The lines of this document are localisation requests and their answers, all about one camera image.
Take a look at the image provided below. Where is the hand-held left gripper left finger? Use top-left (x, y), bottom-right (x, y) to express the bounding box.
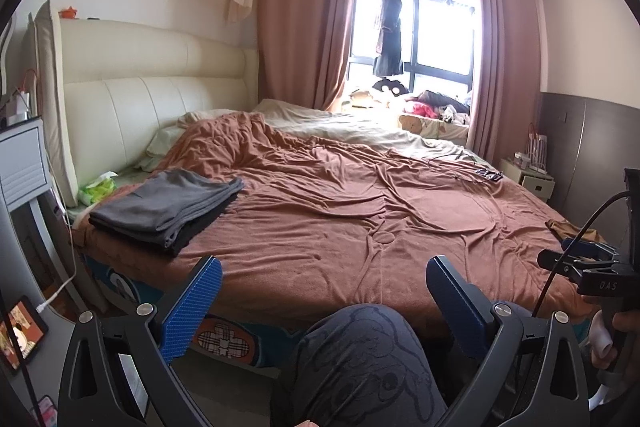
top-left (56, 254), bottom-right (224, 427)

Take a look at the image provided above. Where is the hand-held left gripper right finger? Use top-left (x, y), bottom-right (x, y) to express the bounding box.
top-left (425, 254), bottom-right (595, 427)

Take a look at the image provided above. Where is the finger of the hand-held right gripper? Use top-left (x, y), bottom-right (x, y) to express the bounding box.
top-left (560, 237), bottom-right (624, 261)
top-left (537, 249), bottom-right (631, 281)

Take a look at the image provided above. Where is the grey t-shirt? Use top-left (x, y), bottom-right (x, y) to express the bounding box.
top-left (89, 169), bottom-right (246, 253)

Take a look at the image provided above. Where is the pile of clothes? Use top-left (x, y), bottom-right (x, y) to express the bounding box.
top-left (404, 89), bottom-right (473, 126)

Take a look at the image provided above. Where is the person's right hand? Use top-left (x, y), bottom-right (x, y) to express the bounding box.
top-left (581, 301), bottom-right (640, 373)

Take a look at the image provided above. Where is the tan fleece cloth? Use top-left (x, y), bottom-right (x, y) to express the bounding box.
top-left (545, 218), bottom-right (606, 244)

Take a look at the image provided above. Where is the dark folded garment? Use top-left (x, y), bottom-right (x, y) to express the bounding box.
top-left (160, 192), bottom-right (241, 258)

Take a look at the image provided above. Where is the white bedside cabinet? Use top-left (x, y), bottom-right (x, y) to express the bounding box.
top-left (500, 154), bottom-right (557, 204)

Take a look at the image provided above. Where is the person's leg in grey pants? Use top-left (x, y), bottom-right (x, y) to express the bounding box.
top-left (270, 304), bottom-right (448, 427)

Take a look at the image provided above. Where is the brown bed blanket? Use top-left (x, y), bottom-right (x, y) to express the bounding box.
top-left (70, 112), bottom-right (601, 333)

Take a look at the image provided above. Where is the green tissue pack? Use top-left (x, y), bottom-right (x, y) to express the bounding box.
top-left (77, 172), bottom-right (120, 204)

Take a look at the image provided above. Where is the pale cream pillow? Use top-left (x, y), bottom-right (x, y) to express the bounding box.
top-left (134, 109), bottom-right (241, 172)

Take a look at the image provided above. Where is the smartphone showing video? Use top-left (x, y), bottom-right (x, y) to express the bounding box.
top-left (0, 294), bottom-right (51, 375)

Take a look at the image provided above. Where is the pink phone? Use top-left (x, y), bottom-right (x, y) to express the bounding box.
top-left (31, 394), bottom-right (60, 427)

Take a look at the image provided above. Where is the pink curtain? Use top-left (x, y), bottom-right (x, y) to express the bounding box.
top-left (257, 0), bottom-right (357, 112)
top-left (469, 0), bottom-right (549, 164)

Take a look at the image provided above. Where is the cream bed sheet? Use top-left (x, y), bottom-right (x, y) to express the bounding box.
top-left (135, 98), bottom-right (476, 172)

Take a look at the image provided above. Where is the grey bedside table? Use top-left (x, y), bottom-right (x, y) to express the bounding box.
top-left (0, 114), bottom-right (81, 328)

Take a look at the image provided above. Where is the cream padded headboard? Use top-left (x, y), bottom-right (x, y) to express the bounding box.
top-left (52, 14), bottom-right (261, 202)

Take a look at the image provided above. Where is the black white plush toy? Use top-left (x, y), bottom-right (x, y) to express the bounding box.
top-left (371, 77), bottom-right (407, 96)

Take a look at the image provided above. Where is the cream cushion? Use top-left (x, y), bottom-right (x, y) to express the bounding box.
top-left (27, 0), bottom-right (81, 208)

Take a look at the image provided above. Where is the window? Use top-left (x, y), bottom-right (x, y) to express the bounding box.
top-left (350, 0), bottom-right (476, 95)

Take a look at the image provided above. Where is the white charger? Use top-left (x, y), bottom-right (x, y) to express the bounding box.
top-left (5, 89), bottom-right (35, 125)

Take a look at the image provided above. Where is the dark hanging garment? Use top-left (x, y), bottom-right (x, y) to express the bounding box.
top-left (371, 0), bottom-right (405, 78)

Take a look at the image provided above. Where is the thick black gripper cable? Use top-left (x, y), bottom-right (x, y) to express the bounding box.
top-left (530, 191), bottom-right (632, 319)

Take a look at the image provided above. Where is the small wire rack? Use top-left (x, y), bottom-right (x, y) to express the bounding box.
top-left (525, 122), bottom-right (550, 172)

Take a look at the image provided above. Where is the thin black cable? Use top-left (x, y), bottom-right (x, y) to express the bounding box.
top-left (422, 151), bottom-right (501, 182)

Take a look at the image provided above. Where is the white charging cable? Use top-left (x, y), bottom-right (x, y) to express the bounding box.
top-left (37, 147), bottom-right (78, 315)

